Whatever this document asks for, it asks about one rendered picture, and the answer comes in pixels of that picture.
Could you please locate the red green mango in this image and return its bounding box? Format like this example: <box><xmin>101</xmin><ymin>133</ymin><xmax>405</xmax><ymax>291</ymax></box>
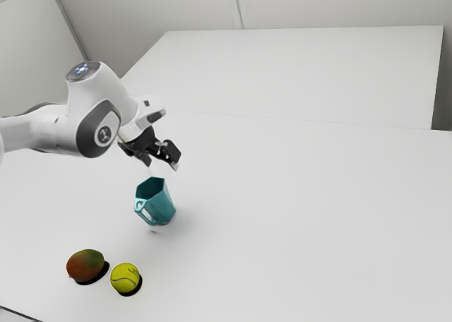
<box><xmin>66</xmin><ymin>249</ymin><xmax>106</xmax><ymax>282</ymax></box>

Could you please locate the yellow tennis ball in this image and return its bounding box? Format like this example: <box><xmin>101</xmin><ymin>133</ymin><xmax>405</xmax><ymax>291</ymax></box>
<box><xmin>109</xmin><ymin>262</ymin><xmax>141</xmax><ymax>293</ymax></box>

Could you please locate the teal faceted mug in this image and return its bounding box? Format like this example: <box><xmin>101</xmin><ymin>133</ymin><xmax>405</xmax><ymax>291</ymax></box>
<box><xmin>133</xmin><ymin>176</ymin><xmax>177</xmax><ymax>227</ymax></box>

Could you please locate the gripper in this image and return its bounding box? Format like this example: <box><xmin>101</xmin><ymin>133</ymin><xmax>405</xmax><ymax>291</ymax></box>
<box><xmin>117</xmin><ymin>126</ymin><xmax>182</xmax><ymax>172</ymax></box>

